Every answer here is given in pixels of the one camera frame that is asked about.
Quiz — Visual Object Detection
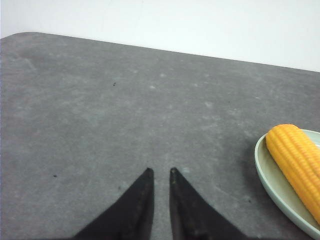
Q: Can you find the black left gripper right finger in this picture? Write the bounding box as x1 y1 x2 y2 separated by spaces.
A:
169 167 248 240

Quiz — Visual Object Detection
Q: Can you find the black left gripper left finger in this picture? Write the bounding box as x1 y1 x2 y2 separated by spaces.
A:
73 168 154 240

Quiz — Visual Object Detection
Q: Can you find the yellow corn cob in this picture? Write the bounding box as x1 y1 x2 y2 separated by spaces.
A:
265 124 320 223

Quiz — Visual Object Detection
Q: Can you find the green ceramic plate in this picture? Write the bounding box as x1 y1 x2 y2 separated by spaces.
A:
254 135 320 240

